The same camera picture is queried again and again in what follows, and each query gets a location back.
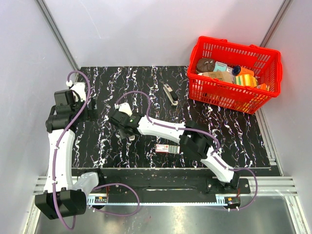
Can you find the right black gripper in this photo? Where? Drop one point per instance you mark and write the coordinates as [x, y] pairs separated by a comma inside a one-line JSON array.
[[122, 133]]

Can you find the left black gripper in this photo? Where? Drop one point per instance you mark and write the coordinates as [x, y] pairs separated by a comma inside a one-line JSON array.
[[90, 114]]

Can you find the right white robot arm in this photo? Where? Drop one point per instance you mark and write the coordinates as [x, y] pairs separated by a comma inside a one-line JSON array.
[[193, 142]]

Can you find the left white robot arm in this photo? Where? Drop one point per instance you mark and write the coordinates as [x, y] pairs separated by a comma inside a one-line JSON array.
[[61, 195]]

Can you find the red white staple box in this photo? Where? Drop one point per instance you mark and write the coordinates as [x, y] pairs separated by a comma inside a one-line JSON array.
[[165, 148]]

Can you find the brown round object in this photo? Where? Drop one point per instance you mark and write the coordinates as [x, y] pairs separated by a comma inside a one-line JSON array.
[[205, 65]]

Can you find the teal small box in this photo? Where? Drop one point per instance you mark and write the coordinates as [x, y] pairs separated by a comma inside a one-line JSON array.
[[220, 67]]

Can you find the brown cardboard package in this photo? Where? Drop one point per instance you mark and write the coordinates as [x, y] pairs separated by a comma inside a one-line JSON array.
[[221, 76]]

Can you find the blue capped orange bottle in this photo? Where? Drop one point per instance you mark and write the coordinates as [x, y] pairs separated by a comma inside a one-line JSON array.
[[239, 70]]

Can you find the red plastic basket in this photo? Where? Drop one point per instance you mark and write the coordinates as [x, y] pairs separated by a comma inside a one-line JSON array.
[[266, 64]]

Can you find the yellow green sponge pack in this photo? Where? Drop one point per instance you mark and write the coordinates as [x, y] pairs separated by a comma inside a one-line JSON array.
[[246, 80]]

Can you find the orange small box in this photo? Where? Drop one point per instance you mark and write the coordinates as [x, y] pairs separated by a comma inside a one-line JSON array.
[[263, 87]]

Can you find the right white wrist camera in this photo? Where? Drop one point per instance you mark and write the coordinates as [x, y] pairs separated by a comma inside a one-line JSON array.
[[124, 108]]

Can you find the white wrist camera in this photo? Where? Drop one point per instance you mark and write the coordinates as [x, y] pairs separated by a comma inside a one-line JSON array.
[[124, 108], [78, 89]]

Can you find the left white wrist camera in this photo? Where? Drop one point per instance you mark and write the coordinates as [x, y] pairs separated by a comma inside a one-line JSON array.
[[78, 89]]

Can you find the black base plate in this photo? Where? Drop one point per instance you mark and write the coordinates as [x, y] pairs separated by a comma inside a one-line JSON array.
[[156, 178]]

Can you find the aluminium rail frame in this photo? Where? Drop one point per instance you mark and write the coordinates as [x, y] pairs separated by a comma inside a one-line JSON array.
[[268, 187]]

